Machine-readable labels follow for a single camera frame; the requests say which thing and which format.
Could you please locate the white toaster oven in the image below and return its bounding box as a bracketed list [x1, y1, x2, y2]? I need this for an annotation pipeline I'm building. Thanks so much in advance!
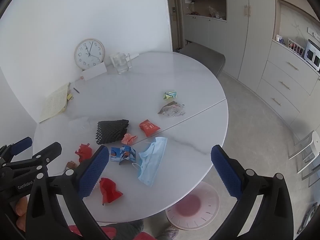
[304, 39, 320, 71]

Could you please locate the red snack packet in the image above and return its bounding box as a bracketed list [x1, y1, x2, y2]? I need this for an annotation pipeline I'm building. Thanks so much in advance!
[139, 119, 160, 137]

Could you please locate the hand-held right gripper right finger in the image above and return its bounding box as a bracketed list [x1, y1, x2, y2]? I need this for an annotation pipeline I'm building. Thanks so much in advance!
[207, 144, 294, 240]

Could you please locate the person's right leg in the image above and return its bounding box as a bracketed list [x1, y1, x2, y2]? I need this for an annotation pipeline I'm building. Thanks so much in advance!
[156, 225, 179, 240]

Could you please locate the grey chair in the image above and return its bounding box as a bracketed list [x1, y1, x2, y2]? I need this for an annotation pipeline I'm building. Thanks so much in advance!
[179, 42, 226, 78]

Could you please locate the tall grey cabinet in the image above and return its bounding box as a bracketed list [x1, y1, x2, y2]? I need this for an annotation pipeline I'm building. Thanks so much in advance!
[182, 0, 275, 93]

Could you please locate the person's left hand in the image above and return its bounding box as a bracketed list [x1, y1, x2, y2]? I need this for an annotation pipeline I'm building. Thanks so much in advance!
[14, 196, 28, 232]

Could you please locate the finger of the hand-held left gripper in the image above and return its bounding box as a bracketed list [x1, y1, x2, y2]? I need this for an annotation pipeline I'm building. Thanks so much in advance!
[5, 142, 62, 178]
[0, 137, 33, 167]

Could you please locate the wooden door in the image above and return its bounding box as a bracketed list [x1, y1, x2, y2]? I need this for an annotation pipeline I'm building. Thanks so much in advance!
[165, 0, 185, 53]

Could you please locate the wire dish rack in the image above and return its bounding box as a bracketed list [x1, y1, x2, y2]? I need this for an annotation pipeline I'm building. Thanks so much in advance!
[287, 38, 305, 55]

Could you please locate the person's left leg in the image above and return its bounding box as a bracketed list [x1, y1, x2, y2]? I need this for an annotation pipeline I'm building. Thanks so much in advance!
[100, 219, 145, 240]

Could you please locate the white box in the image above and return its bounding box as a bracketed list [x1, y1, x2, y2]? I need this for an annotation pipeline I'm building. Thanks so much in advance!
[81, 62, 107, 82]

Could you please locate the red wrapper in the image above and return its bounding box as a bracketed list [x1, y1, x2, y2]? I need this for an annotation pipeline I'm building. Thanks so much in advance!
[99, 177, 124, 206]

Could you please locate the clear plastic wrapper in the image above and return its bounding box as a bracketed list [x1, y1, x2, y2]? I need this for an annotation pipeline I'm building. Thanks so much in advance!
[157, 101, 186, 117]

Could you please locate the wall niche shelf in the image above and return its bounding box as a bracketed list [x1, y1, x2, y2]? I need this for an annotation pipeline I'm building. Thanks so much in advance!
[182, 0, 227, 22]

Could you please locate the person's leg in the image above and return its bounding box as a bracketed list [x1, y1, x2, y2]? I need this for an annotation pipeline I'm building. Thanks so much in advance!
[156, 225, 179, 240]
[100, 219, 145, 240]

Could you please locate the open notebook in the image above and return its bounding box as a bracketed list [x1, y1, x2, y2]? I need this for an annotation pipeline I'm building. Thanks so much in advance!
[39, 82, 73, 123]

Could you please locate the grey drawer unit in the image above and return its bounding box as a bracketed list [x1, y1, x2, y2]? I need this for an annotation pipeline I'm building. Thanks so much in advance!
[256, 40, 320, 128]

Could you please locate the black foam net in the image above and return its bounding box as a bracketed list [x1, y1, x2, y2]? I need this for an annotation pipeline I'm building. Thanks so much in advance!
[96, 119, 130, 145]

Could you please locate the blue snack wrapper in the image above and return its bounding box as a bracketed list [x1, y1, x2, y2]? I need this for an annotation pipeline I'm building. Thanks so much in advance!
[110, 145, 137, 165]

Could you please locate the red paper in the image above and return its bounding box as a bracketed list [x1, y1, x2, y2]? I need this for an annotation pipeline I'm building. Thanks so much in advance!
[75, 143, 93, 163]

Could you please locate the pink trash bin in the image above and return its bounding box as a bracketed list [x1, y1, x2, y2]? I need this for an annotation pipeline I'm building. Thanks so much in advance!
[165, 181, 220, 230]

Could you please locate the blue face mask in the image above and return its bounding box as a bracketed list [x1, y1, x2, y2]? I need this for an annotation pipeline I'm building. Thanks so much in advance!
[132, 137, 167, 187]

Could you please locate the round wall clock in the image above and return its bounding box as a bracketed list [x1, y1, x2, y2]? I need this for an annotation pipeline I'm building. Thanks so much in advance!
[74, 38, 105, 71]

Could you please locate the red garment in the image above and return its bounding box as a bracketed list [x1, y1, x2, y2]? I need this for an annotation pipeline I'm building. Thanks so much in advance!
[67, 225, 152, 240]

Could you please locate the clear glass pitcher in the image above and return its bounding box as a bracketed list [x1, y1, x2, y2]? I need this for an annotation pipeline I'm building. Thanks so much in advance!
[110, 52, 132, 75]

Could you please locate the brown candy wrapper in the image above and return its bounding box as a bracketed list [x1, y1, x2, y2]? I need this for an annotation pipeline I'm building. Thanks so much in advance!
[65, 162, 79, 173]

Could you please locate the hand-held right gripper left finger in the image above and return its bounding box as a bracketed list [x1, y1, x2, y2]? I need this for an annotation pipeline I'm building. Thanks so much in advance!
[25, 145, 110, 240]

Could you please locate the pink crumpled paper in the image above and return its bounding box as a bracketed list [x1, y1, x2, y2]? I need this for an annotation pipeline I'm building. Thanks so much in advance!
[122, 133, 138, 146]

